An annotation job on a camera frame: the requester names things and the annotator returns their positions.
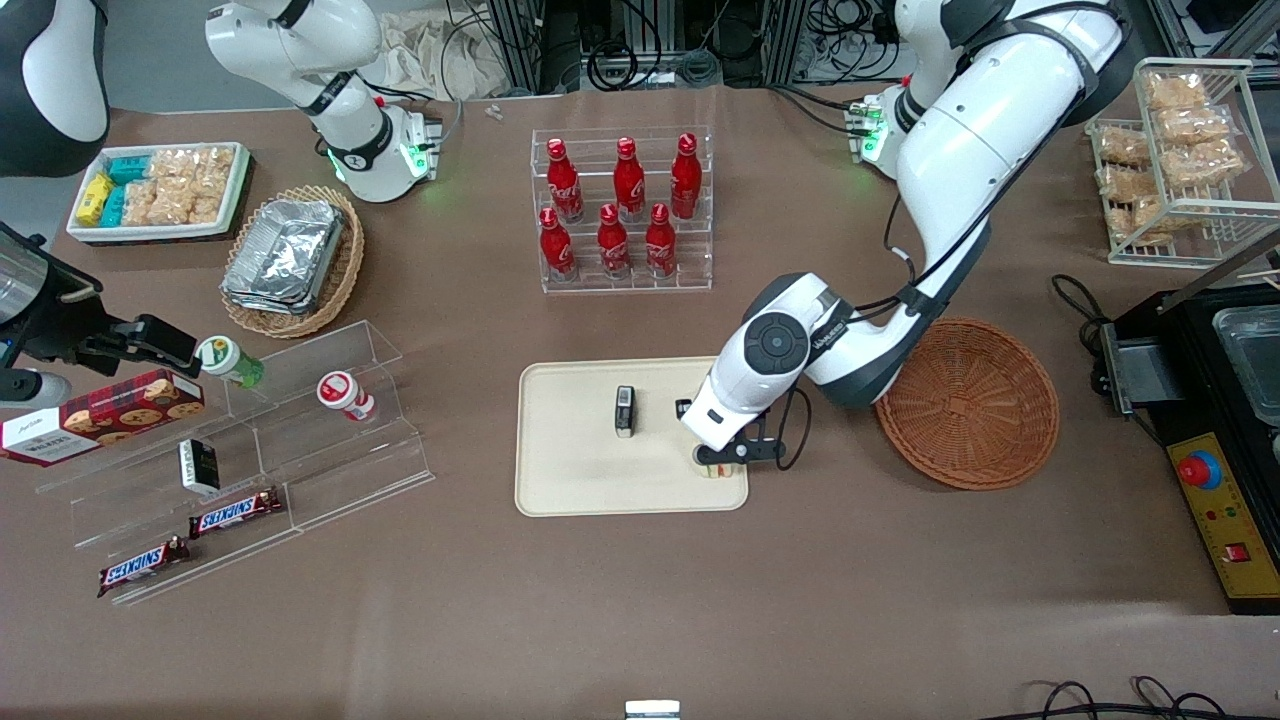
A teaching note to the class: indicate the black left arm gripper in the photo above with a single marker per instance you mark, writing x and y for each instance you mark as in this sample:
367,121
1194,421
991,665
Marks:
680,407

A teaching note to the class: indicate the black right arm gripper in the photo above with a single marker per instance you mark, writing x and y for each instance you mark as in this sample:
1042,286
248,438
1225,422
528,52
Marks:
62,325

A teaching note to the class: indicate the triangular sandwich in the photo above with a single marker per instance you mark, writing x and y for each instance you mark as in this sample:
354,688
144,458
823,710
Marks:
716,470

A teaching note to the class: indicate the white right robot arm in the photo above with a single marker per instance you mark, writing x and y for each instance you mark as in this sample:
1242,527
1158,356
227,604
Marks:
290,40

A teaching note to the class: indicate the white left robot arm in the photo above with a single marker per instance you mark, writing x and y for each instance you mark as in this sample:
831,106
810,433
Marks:
950,160

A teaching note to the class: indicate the white rectangular snack tray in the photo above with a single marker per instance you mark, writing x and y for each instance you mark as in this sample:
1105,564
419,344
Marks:
150,233

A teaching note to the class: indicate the aluminium foil tray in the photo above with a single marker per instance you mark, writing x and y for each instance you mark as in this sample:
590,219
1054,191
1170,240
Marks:
262,300
288,250

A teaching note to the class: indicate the beige plastic serving tray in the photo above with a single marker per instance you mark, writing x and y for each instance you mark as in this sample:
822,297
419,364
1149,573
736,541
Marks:
570,460

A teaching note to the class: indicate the light oval wicker basket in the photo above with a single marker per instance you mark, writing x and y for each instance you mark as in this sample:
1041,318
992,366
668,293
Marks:
345,270

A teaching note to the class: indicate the brown round wicker basket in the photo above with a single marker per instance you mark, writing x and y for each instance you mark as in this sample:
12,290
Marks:
970,410

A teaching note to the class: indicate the black appliance clear tray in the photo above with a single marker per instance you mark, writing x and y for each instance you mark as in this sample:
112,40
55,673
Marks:
1195,350

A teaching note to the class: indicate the red tartan cookie box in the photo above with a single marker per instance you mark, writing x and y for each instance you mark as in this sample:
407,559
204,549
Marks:
100,420

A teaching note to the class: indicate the green bottle white cap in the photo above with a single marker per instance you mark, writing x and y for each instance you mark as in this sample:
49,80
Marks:
228,361

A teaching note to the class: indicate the small black rectangular item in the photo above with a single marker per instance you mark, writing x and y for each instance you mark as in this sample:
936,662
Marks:
624,411

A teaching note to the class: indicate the small black white box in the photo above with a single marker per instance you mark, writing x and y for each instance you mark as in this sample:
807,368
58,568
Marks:
199,466

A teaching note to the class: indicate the teal snack packet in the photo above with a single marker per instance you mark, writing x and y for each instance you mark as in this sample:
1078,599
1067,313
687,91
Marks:
113,207
128,168

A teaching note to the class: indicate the clear bag of crackers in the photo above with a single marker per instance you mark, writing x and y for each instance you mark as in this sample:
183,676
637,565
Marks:
172,163
215,165
208,201
140,203
173,201

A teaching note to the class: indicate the yellow snack packet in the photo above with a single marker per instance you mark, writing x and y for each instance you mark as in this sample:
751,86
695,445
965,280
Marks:
95,198

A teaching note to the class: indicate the clear acrylic bottle rack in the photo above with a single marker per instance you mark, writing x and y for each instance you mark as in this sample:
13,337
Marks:
690,270

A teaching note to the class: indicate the snickers chocolate bar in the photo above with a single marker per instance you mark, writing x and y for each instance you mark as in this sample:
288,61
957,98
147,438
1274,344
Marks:
143,565
235,512

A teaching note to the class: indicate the small red white bottle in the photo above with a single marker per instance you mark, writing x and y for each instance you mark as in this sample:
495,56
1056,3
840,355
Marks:
343,394

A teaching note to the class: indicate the red cola bottle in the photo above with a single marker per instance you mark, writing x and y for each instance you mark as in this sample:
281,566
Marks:
660,245
613,245
686,180
563,185
556,248
628,182

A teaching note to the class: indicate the clear acrylic stepped shelf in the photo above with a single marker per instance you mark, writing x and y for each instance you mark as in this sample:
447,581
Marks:
340,470

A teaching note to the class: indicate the white object at table edge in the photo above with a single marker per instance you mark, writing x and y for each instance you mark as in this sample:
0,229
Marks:
652,710

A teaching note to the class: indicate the crumpled beige cloth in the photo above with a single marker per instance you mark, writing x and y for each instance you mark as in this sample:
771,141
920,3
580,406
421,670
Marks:
420,55

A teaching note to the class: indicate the black box grey face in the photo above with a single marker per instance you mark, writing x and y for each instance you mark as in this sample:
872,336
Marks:
1145,372

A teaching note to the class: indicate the red emergency stop button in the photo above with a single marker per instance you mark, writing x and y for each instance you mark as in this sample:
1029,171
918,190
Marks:
1198,470

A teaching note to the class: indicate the bagged fried snack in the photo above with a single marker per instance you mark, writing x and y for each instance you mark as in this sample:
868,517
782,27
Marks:
1195,127
1125,185
1175,92
1125,147
1150,215
1205,163

